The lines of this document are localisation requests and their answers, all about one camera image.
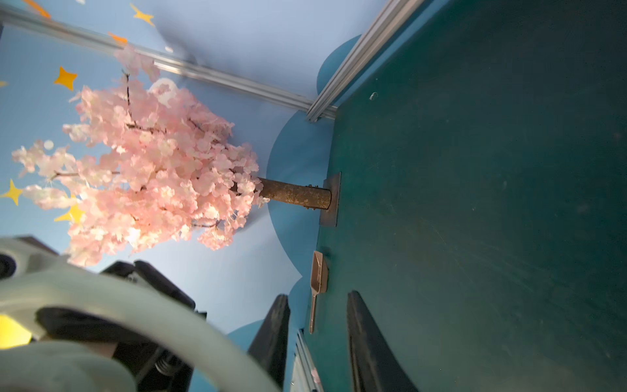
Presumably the white power cord with plug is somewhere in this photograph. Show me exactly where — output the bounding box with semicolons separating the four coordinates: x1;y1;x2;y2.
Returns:
0;266;282;392

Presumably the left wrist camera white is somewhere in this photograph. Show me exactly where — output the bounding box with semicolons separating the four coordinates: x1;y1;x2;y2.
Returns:
1;236;68;282

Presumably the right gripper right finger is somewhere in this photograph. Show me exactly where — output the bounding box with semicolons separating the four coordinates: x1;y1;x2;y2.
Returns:
347;291;418;392

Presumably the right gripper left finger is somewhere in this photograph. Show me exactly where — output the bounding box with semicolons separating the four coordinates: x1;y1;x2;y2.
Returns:
248;294;291;390

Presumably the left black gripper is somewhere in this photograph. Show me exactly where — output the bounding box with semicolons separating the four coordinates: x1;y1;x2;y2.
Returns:
35;261;207;391

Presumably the brown plastic scoop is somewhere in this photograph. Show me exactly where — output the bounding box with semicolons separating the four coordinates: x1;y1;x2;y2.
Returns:
309;251;329;334

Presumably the pink cherry blossom tree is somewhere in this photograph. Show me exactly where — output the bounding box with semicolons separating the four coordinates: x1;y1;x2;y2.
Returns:
11;46;334;267

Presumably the aluminium back frame rail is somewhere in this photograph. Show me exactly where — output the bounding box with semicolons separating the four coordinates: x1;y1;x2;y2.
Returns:
306;0;425;123

